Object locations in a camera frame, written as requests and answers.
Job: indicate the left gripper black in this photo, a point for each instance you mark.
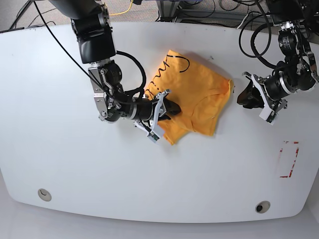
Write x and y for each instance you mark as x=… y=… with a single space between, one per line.
x=275 y=88

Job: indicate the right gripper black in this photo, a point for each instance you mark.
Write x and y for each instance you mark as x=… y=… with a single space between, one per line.
x=145 y=108

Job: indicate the orange t-shirt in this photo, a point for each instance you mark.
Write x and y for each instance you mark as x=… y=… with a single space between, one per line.
x=200 y=92

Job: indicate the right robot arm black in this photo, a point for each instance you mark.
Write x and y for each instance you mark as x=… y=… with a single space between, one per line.
x=91 y=25

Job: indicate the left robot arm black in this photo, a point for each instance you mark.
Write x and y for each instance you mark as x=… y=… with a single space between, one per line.
x=297 y=19

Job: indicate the red tape rectangle marking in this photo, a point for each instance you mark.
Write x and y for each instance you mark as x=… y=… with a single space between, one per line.
x=287 y=158

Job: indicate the right table grommet hole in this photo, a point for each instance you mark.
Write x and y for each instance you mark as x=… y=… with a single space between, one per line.
x=262 y=207

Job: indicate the table grommet hole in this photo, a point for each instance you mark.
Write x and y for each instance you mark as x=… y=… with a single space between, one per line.
x=262 y=207
x=44 y=195

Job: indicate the left table grommet hole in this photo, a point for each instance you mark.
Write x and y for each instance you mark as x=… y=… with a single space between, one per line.
x=44 y=195

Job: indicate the aluminium frame rail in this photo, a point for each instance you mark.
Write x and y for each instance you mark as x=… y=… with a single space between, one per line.
x=227 y=13

